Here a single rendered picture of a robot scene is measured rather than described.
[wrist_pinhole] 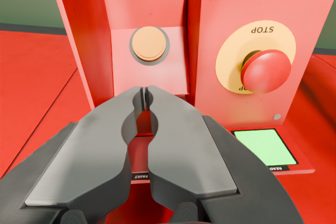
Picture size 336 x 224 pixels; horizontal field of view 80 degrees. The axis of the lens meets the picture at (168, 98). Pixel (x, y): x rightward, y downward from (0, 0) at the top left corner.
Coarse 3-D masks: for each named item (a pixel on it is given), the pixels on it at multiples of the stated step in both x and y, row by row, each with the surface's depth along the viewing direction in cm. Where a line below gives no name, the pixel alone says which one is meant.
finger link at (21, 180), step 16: (64, 128) 9; (48, 144) 8; (32, 160) 7; (48, 160) 7; (16, 176) 7; (32, 176) 7; (0, 192) 6; (16, 192) 6; (0, 208) 6; (16, 208) 6; (32, 208) 6; (48, 208) 6; (64, 208) 6
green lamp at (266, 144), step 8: (240, 136) 22; (248, 136) 22; (256, 136) 22; (264, 136) 22; (272, 136) 22; (248, 144) 21; (256, 144) 21; (264, 144) 21; (272, 144) 21; (280, 144) 21; (256, 152) 20; (264, 152) 20; (272, 152) 20; (280, 152) 20; (288, 152) 20; (264, 160) 19; (272, 160) 19; (280, 160) 19; (288, 160) 19
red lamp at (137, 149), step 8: (152, 136) 22; (136, 144) 21; (144, 144) 21; (128, 152) 21; (136, 152) 21; (144, 152) 21; (136, 160) 20; (144, 160) 20; (136, 168) 19; (144, 168) 19
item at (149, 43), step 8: (136, 32) 23; (144, 32) 23; (152, 32) 23; (160, 32) 23; (136, 40) 22; (144, 40) 23; (152, 40) 23; (160, 40) 23; (136, 48) 23; (144, 48) 23; (152, 48) 23; (160, 48) 23; (144, 56) 23; (152, 56) 23; (160, 56) 24
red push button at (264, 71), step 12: (252, 60) 16; (264, 60) 15; (276, 60) 15; (288, 60) 16; (252, 72) 16; (264, 72) 16; (276, 72) 16; (288, 72) 16; (252, 84) 17; (264, 84) 17; (276, 84) 17
